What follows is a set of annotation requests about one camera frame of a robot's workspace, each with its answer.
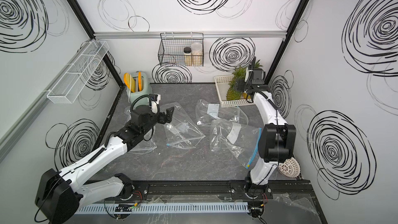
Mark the orange toast slice right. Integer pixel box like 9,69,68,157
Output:
137,72,143,92

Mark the white wire shelf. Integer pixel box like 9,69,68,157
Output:
47,40,110,104

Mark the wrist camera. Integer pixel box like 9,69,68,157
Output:
245,66,252,82
149,94,161,114

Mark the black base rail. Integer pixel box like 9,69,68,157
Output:
83,179,315,200

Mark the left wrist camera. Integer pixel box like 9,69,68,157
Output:
149,94,161,114

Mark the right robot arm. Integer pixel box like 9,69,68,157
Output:
244,58,296,199

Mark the white lid jar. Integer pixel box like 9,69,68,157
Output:
191,42,203,66

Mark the mint green toaster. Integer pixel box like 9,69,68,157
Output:
123,72,152,103

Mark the grey cable duct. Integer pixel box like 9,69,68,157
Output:
76,202,249,216

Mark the zip-top bag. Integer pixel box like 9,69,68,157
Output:
160,102,205,150
124,105,158,155
210,119,262,169
195,99,248,127

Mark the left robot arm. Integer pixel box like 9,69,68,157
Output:
35,94,175,224

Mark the black wire basket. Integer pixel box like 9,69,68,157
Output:
158,32,204,66

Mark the yellow toast slice left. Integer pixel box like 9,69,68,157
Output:
123,73,136,93

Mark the white plastic basket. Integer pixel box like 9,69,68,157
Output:
214,74,253,107

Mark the black lid spice jar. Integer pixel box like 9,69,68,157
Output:
183,47,192,66

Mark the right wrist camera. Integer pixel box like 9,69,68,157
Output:
245,66,252,82

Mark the white woven ball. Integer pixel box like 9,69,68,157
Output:
278,157,301,178

